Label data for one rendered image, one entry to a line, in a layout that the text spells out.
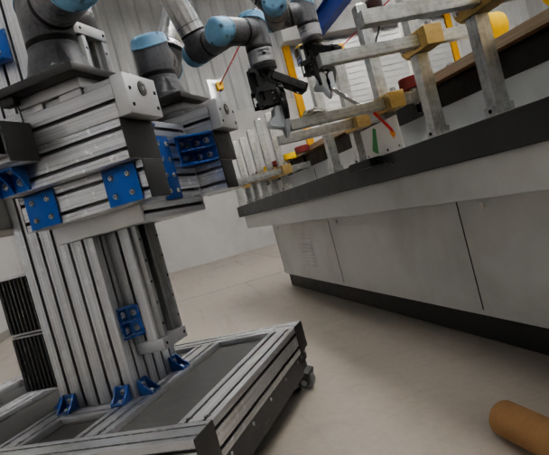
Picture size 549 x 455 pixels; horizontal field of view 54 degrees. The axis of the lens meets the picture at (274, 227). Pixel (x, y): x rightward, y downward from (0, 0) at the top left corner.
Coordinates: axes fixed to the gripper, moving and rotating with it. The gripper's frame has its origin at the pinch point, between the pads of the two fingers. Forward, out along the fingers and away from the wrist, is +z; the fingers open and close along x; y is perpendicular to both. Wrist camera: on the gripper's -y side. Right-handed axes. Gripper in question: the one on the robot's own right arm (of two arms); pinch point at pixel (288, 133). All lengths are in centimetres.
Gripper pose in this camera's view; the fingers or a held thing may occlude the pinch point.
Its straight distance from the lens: 156.8
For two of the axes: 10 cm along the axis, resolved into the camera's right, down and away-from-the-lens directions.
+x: 2.4, -0.2, -9.7
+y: -9.4, 2.6, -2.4
